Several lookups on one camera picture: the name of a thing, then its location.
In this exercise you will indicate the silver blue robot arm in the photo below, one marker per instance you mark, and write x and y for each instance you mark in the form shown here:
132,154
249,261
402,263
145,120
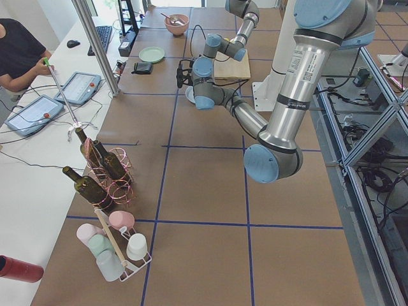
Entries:
249,13
322,27

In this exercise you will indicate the light blue plate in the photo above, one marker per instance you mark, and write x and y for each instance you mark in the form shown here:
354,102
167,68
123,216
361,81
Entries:
189,93

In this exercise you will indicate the green plate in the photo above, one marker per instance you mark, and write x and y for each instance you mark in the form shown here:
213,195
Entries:
152,54

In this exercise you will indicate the wooden cutting board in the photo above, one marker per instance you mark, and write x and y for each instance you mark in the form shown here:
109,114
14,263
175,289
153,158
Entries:
226,68

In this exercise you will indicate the dark green wine bottle middle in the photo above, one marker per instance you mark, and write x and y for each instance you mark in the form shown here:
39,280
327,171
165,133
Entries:
111,163

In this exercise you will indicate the dark green wine bottle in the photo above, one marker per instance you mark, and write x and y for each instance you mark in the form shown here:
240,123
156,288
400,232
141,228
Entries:
111,163
88,188
87,149

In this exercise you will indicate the black folded cloth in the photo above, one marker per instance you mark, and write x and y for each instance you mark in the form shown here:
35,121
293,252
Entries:
142,68

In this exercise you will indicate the pink cup top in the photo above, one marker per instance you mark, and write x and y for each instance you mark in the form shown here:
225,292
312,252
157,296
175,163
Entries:
121,218

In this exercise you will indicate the pink cup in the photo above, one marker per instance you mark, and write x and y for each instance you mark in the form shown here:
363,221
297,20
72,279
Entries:
86,231
121,218

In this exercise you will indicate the white cup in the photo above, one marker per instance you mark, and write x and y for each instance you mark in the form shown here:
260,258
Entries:
136,247

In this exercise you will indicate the dark green wine bottle back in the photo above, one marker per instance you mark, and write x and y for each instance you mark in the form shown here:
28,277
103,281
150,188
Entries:
87,149

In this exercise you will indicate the dark green wine bottle front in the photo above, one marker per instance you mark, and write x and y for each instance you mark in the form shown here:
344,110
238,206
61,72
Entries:
88,188

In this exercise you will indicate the metal grabber stick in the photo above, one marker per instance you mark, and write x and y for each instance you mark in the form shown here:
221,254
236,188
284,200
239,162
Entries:
61,97

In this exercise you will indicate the pink bowl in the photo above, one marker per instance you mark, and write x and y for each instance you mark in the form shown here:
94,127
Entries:
179,27

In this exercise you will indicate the metal scoop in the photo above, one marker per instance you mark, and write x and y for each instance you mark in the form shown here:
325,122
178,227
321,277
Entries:
173,20

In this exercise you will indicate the green cup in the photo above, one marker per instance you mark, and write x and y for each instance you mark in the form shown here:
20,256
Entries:
99,243

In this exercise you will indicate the teach pendant tablet back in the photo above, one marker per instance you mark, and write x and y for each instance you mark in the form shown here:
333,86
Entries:
80,87

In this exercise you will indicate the teach pendant tablet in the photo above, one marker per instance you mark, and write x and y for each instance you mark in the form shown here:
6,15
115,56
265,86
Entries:
80,87
34,116

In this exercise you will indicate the pink cup left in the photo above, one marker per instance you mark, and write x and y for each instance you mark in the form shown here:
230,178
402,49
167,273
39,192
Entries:
86,231

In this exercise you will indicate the light blue cup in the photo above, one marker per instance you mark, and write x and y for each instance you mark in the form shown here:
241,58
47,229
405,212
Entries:
109,265

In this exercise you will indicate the black keyboard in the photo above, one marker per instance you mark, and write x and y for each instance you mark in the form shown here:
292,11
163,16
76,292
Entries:
104,32

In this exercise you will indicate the black computer mouse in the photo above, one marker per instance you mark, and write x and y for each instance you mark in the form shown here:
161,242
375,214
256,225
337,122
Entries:
72,43

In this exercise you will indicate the teach pendant tablet front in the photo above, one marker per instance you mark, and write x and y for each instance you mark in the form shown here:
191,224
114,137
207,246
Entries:
34,116

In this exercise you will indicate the person in black shirt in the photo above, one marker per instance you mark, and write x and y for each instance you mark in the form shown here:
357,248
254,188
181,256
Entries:
22,56

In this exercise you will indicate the red cylinder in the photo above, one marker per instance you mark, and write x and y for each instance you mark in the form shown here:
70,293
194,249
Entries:
20,270

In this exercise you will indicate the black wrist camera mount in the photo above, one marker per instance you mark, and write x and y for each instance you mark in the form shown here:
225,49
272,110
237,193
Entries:
184,75

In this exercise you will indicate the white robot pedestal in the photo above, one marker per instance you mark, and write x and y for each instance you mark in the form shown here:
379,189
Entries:
265,92

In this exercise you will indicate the pink wire bottle rack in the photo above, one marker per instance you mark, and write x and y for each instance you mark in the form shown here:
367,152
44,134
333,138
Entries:
120,191

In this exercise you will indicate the white wire cup rack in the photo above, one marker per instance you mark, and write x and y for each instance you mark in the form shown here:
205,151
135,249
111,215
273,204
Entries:
133,267

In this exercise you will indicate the wooden rack handle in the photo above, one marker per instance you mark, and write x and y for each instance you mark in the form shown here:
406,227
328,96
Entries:
103,220

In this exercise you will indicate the aluminium frame post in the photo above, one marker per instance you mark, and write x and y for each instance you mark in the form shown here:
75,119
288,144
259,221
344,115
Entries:
85,17

